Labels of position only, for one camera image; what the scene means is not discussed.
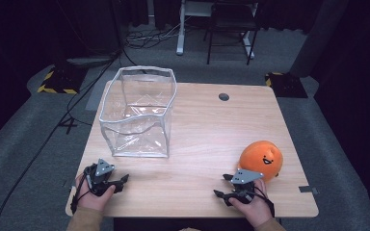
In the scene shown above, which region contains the grey tape piece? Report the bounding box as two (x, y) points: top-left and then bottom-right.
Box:
(298, 185), (320, 196)

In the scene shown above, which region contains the person's left hand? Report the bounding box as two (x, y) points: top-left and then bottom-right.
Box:
(75, 172), (117, 214)

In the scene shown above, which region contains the black floor cable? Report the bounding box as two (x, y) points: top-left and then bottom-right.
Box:
(0, 47), (126, 231)

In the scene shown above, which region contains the black stand base striped tape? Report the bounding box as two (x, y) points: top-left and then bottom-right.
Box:
(37, 64), (89, 95)
(264, 71), (309, 99)

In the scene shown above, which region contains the clear plastic storage box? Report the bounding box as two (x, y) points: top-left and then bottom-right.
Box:
(98, 64), (178, 159)

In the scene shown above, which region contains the black metal chair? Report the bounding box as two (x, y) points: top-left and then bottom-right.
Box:
(203, 0), (260, 66)

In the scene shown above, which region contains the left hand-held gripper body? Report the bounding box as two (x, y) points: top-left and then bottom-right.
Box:
(83, 158), (117, 197)

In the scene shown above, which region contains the black gripper strap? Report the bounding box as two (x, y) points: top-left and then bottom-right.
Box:
(251, 186), (277, 219)
(69, 172), (89, 216)

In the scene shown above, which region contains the white desk frame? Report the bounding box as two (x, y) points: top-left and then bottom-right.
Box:
(174, 0), (256, 61)

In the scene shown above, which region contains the bundle of floor cables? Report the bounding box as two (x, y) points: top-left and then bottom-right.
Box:
(123, 18), (187, 51)

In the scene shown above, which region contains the orange smiling plush toy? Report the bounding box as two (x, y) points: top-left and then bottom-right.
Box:
(237, 140), (284, 183)

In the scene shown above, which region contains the person's right hand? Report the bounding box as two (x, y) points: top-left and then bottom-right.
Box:
(229, 178), (275, 229)

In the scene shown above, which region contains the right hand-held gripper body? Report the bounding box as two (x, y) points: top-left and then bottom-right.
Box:
(228, 168), (265, 206)

